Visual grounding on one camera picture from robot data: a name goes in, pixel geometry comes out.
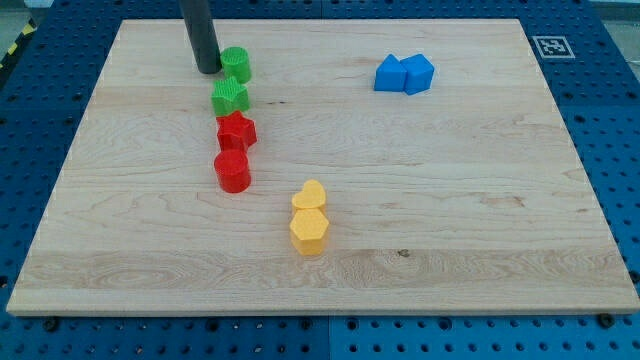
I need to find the blue triangle block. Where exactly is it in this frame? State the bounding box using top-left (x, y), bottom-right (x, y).
top-left (374, 54), bottom-right (407, 92)

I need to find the blue cube block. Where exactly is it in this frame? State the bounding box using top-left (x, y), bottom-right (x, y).
top-left (400, 54), bottom-right (435, 95)

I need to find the yellow heart block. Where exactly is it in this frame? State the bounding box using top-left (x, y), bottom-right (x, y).
top-left (291, 179), bottom-right (327, 214)

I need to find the yellow hexagon block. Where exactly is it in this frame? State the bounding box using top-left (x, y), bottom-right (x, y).
top-left (289, 209), bottom-right (329, 256)

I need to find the red cylinder block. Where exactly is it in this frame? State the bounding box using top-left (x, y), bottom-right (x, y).
top-left (213, 149), bottom-right (251, 193)

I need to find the red star block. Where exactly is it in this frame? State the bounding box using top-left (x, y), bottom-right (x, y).
top-left (216, 111), bottom-right (258, 152)

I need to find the green star block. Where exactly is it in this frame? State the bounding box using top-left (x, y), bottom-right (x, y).
top-left (211, 76), bottom-right (250, 116)

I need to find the green cylinder block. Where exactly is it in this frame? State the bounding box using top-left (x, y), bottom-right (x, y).
top-left (220, 47), bottom-right (252, 84)

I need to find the light wooden board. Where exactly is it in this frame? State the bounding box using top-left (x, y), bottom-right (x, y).
top-left (7, 19), bottom-right (639, 316)

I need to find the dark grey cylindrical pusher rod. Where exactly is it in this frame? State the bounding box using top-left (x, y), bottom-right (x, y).
top-left (179, 0), bottom-right (222, 74)

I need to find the white fiducial marker tag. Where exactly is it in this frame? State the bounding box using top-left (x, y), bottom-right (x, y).
top-left (532, 35), bottom-right (575, 59)

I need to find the black bolt front left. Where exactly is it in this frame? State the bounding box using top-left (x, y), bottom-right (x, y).
top-left (42, 317), bottom-right (60, 333)

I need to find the black bolt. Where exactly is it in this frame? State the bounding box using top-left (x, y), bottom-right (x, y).
top-left (42, 317), bottom-right (60, 333)
top-left (597, 313), bottom-right (616, 329)

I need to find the black bolt front right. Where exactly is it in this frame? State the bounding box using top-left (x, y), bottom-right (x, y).
top-left (597, 313), bottom-right (616, 329)

